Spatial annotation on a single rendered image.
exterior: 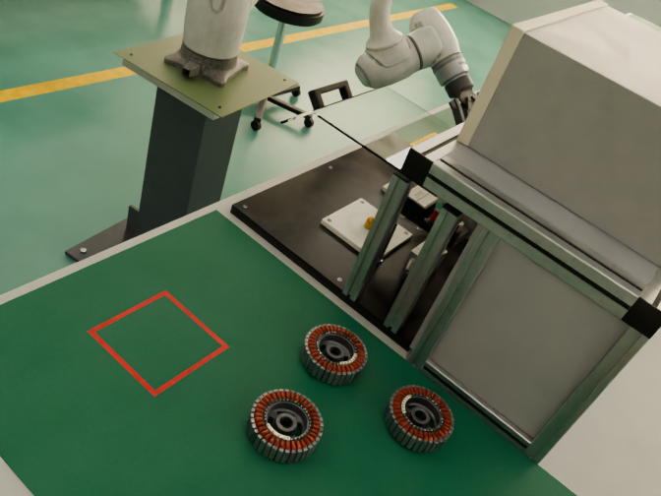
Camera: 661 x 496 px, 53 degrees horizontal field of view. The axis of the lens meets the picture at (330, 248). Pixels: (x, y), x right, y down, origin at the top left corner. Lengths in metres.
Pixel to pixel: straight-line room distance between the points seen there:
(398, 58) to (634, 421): 1.04
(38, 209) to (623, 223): 1.96
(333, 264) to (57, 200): 1.45
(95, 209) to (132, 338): 1.46
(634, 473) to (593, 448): 0.08
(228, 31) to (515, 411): 1.19
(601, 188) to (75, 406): 0.83
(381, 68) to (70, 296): 1.03
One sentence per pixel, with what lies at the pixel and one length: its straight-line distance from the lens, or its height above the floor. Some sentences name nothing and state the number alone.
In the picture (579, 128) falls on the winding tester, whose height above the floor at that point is 1.24.
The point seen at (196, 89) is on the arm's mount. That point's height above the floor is 0.75.
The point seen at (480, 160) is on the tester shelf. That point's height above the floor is 1.11.
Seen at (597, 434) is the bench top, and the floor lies 0.75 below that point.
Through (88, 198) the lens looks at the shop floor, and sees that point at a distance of 2.58.
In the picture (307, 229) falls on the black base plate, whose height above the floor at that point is 0.77.
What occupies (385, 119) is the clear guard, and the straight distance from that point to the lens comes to 1.22.
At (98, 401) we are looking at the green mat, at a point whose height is 0.75.
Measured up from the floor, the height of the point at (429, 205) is 0.92.
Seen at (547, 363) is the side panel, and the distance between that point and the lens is 1.11.
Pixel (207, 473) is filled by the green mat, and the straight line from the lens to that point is 0.98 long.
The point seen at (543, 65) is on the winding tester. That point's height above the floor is 1.29.
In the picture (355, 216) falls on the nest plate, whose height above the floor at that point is 0.78.
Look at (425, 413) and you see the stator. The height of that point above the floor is 0.78.
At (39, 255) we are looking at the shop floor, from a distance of 2.34.
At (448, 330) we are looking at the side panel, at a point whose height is 0.85.
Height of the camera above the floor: 1.59
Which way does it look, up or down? 37 degrees down
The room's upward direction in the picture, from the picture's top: 21 degrees clockwise
